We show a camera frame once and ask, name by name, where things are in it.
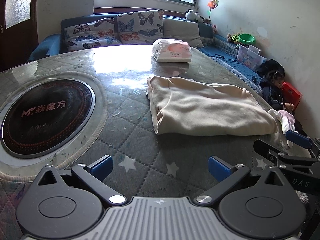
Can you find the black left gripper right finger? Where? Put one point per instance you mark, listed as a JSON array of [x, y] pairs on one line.
[[228, 177]]

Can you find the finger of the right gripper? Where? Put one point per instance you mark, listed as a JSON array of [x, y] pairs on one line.
[[298, 139], [268, 151]]

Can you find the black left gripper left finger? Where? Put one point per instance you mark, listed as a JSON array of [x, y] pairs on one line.
[[91, 178]]

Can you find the cream garment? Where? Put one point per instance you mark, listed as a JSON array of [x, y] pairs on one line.
[[183, 106]]

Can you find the child in dark clothes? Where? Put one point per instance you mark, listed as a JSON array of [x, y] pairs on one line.
[[271, 86]]

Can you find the pink white small garment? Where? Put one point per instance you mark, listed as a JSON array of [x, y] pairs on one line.
[[285, 122]]

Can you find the red box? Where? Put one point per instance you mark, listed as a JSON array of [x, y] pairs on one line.
[[291, 94]]

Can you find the grey quilted table cover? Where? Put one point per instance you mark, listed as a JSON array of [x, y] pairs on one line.
[[145, 164]]

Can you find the black round induction cooktop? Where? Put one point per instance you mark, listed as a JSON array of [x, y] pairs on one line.
[[46, 117]]

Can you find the clear plastic storage box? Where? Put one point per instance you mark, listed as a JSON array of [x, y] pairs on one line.
[[249, 57]]

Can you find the green plastic bowl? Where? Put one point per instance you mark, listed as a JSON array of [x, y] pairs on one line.
[[246, 39]]

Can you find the small green toy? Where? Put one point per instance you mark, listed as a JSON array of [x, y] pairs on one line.
[[233, 38]]

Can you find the white tissue pack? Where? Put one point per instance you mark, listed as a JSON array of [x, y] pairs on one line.
[[171, 50]]

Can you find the left butterfly pillow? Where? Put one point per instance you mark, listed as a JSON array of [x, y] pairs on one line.
[[100, 33]]

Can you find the butterfly pillow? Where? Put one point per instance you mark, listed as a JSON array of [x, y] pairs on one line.
[[142, 27], [100, 33]]

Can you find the beige cushion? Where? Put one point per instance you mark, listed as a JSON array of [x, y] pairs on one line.
[[185, 31]]

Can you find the right butterfly pillow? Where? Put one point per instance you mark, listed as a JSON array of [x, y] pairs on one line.
[[142, 27]]

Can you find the plush toy on sofa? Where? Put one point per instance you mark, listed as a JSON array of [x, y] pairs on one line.
[[193, 16]]

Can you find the dark wooden door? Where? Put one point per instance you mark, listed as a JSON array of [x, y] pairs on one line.
[[18, 32]]

